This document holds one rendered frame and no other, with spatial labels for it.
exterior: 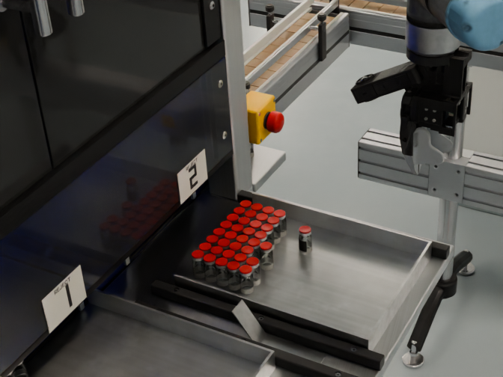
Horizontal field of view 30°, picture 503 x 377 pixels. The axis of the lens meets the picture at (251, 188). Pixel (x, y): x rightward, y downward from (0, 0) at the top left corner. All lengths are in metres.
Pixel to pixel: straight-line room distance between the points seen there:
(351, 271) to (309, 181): 1.81
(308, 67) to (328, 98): 1.72
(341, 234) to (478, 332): 1.19
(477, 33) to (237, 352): 0.59
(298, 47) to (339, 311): 0.85
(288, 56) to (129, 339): 0.89
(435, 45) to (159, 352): 0.61
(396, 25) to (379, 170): 0.44
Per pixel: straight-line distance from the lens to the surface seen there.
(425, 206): 3.24
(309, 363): 1.38
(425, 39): 1.29
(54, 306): 1.34
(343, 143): 3.57
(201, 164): 1.58
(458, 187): 2.49
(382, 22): 2.32
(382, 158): 2.53
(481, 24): 1.16
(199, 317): 1.49
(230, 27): 1.58
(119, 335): 1.48
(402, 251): 1.61
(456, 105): 1.32
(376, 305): 1.50
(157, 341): 1.46
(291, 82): 2.09
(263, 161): 1.85
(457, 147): 2.45
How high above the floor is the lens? 1.87
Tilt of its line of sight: 34 degrees down
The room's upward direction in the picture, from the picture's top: 4 degrees counter-clockwise
